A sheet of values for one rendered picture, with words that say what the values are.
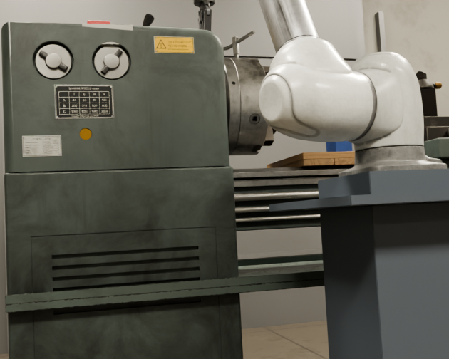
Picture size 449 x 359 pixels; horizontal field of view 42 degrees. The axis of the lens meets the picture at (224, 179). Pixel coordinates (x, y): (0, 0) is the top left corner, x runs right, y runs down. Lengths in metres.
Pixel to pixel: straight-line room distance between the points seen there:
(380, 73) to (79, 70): 0.77
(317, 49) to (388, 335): 0.60
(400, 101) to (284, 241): 2.70
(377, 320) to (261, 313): 2.71
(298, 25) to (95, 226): 0.72
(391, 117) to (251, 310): 2.74
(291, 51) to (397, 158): 0.32
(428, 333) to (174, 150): 0.78
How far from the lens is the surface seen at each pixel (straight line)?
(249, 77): 1.79
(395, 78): 1.33
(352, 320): 1.33
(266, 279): 1.59
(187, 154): 1.59
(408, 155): 1.32
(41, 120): 1.58
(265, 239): 3.88
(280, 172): 1.75
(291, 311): 3.98
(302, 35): 1.30
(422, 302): 1.27
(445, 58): 4.79
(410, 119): 1.33
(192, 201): 1.58
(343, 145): 1.98
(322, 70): 1.21
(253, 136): 1.79
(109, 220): 1.55
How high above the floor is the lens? 0.72
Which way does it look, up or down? 4 degrees up
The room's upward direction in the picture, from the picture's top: 3 degrees counter-clockwise
